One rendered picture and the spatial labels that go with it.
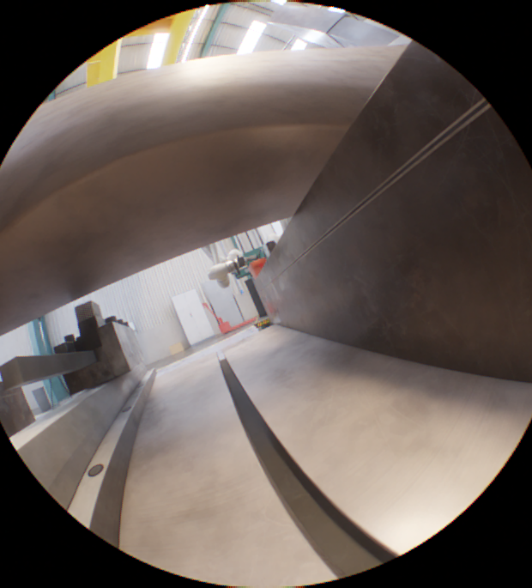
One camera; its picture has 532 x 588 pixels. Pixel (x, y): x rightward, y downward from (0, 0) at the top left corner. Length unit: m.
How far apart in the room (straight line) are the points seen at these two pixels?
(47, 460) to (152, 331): 7.20
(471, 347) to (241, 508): 0.33
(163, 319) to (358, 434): 7.34
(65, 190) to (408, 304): 0.63
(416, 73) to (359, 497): 0.41
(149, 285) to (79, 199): 7.36
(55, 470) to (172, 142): 0.59
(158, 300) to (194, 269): 1.97
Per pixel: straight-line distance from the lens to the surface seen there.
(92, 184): 0.44
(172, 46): 11.06
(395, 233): 0.27
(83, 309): 1.02
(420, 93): 0.25
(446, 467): 0.23
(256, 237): 2.36
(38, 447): 0.39
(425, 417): 0.26
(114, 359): 0.83
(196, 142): 0.41
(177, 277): 7.72
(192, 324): 6.84
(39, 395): 7.22
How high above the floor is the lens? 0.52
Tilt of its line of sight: 1 degrees up
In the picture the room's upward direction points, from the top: 24 degrees counter-clockwise
